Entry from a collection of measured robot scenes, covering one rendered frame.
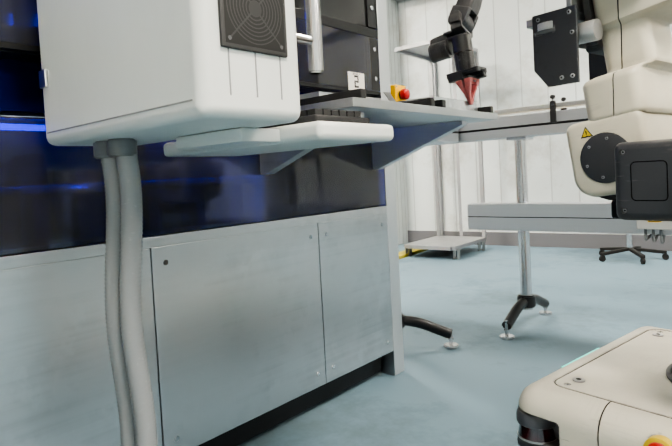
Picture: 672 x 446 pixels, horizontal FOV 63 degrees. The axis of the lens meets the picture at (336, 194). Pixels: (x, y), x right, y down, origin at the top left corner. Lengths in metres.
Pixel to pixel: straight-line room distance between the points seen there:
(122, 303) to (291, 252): 0.66
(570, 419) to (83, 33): 1.08
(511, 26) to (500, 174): 1.30
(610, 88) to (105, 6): 0.95
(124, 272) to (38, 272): 0.24
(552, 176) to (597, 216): 2.60
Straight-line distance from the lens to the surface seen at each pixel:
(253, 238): 1.46
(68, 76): 1.04
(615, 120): 1.24
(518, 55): 5.15
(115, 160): 1.00
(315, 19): 0.88
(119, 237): 1.03
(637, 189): 1.12
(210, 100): 0.71
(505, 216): 2.55
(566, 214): 2.45
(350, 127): 0.89
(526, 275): 2.57
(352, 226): 1.76
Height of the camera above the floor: 0.72
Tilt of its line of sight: 2 degrees down
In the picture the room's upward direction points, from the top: 3 degrees counter-clockwise
